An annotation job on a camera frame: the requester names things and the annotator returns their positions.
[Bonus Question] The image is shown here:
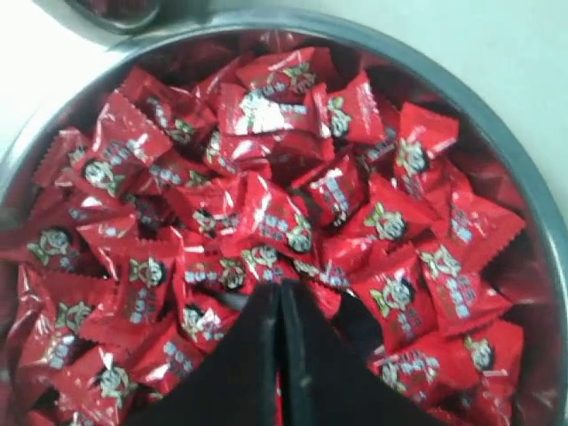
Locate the pile of red candies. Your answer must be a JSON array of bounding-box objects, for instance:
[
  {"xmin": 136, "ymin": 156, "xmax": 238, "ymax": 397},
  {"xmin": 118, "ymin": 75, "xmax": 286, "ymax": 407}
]
[{"xmin": 1, "ymin": 46, "xmax": 525, "ymax": 425}]

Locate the steel bowl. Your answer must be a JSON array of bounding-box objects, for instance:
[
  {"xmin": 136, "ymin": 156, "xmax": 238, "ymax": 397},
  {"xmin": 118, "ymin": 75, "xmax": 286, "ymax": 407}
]
[{"xmin": 1, "ymin": 8, "xmax": 567, "ymax": 425}]

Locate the stainless steel cup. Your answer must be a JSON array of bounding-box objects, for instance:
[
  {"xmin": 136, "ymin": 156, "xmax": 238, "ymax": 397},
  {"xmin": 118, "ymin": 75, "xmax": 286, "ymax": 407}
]
[{"xmin": 66, "ymin": 0, "xmax": 162, "ymax": 36}]

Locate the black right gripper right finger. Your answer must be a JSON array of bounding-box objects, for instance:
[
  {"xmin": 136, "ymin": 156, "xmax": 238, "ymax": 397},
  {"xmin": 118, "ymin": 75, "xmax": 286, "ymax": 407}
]
[{"xmin": 280, "ymin": 280, "xmax": 439, "ymax": 425}]

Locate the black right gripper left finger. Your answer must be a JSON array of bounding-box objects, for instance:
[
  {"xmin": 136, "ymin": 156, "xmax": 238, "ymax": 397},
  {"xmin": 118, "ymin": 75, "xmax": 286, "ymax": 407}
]
[{"xmin": 126, "ymin": 283, "xmax": 280, "ymax": 426}]

